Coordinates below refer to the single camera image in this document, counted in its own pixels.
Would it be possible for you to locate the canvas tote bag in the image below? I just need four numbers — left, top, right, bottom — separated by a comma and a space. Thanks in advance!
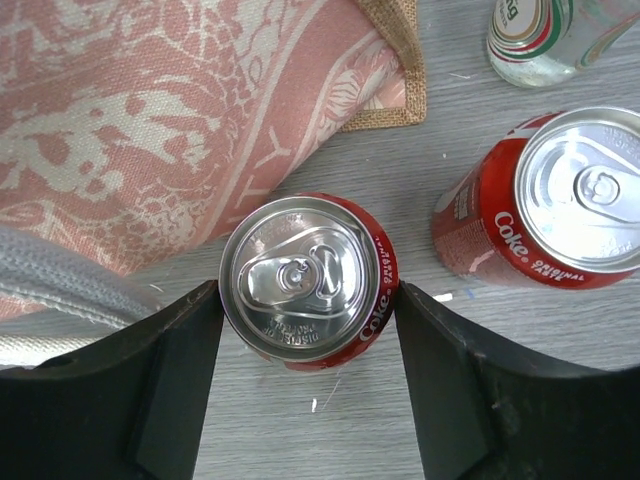
0, 0, 429, 369

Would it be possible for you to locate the red coke can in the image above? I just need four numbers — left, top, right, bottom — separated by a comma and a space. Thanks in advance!
431, 106, 639, 290
219, 193, 399, 372

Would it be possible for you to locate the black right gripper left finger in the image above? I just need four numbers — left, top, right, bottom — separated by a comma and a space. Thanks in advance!
1, 281, 224, 479

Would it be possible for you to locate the clear glass bottle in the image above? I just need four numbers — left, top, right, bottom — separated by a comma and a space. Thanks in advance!
486, 0, 639, 88

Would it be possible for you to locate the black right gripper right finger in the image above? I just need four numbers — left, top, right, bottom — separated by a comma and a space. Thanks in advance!
397, 282, 639, 479

